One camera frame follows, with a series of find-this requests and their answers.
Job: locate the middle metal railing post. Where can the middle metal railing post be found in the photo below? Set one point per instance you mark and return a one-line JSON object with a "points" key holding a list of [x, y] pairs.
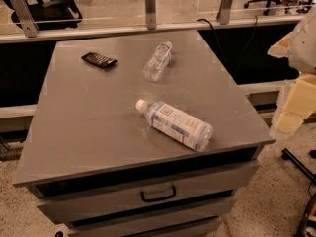
{"points": [[150, 14]]}

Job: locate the grey metal drawer cabinet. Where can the grey metal drawer cabinet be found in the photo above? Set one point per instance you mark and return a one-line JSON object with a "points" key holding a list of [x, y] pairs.
{"points": [[89, 153]]}

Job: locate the blue labelled plastic bottle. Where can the blue labelled plastic bottle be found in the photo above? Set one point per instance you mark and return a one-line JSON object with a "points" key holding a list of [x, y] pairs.
{"points": [[186, 129]]}

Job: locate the metal railing post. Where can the metal railing post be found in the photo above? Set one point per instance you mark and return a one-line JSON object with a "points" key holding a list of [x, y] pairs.
{"points": [[24, 15], [223, 15], [150, 14]]}

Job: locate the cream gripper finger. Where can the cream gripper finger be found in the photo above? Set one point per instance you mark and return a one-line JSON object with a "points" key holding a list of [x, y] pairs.
{"points": [[281, 48], [296, 102]]}

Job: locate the black office chair left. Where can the black office chair left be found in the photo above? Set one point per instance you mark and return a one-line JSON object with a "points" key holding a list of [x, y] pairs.
{"points": [[53, 14]]}

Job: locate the black drawer handle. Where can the black drawer handle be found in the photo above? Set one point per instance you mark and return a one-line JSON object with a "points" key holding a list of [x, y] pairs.
{"points": [[158, 195]]}

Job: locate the right metal railing post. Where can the right metal railing post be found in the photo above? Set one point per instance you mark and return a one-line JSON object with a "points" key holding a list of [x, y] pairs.
{"points": [[223, 15]]}

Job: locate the clear empty plastic bottle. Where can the clear empty plastic bottle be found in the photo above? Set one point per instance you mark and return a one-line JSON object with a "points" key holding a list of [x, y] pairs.
{"points": [[158, 62]]}

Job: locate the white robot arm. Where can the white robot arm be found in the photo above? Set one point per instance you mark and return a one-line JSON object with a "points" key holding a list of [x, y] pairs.
{"points": [[302, 53]]}

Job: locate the orange black tool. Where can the orange black tool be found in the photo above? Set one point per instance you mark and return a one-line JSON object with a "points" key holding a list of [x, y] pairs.
{"points": [[307, 225]]}

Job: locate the left metal railing post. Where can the left metal railing post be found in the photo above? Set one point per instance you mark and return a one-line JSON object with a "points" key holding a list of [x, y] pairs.
{"points": [[24, 15]]}

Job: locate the black stand leg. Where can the black stand leg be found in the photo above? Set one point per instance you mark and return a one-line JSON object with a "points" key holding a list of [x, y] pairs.
{"points": [[287, 155]]}

